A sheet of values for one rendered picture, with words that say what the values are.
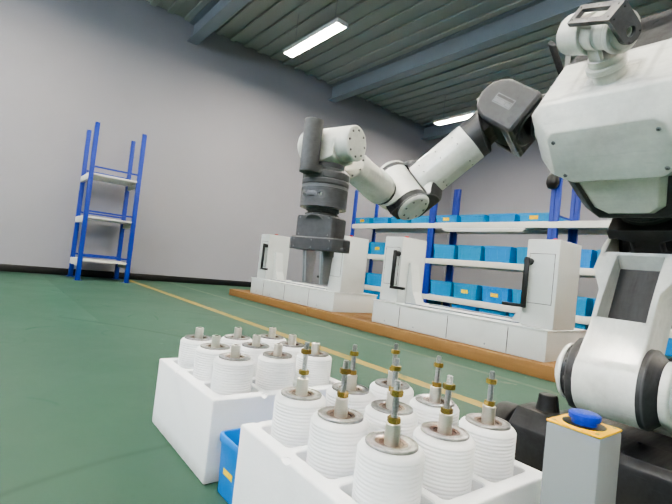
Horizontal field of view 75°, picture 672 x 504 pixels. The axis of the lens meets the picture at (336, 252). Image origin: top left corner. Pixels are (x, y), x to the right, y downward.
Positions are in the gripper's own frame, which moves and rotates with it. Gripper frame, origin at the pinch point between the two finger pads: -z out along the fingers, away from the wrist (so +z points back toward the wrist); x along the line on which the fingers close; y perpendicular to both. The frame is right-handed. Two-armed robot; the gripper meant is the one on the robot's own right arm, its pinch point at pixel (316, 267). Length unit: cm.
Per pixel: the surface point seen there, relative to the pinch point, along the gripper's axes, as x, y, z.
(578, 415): 44.2, 1.0, -16.0
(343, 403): 11.6, -5.4, -21.3
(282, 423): -0.3, -5.0, -27.8
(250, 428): -7.3, -5.0, -30.7
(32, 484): -47, -22, -49
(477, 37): -121, 514, 332
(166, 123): -523, 342, 186
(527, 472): 37, 15, -31
